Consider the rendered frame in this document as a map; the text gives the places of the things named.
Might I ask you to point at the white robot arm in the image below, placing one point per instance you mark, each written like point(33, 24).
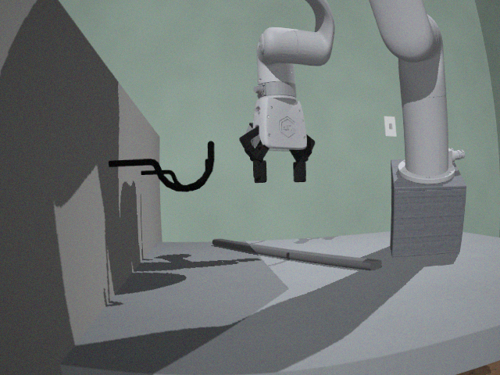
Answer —
point(409, 34)

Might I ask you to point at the grey wall panel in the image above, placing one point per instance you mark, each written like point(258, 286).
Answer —
point(72, 229)

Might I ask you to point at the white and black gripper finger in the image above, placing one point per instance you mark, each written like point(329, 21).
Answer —
point(301, 156)
point(259, 165)

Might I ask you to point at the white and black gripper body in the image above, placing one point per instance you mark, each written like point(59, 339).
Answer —
point(281, 123)

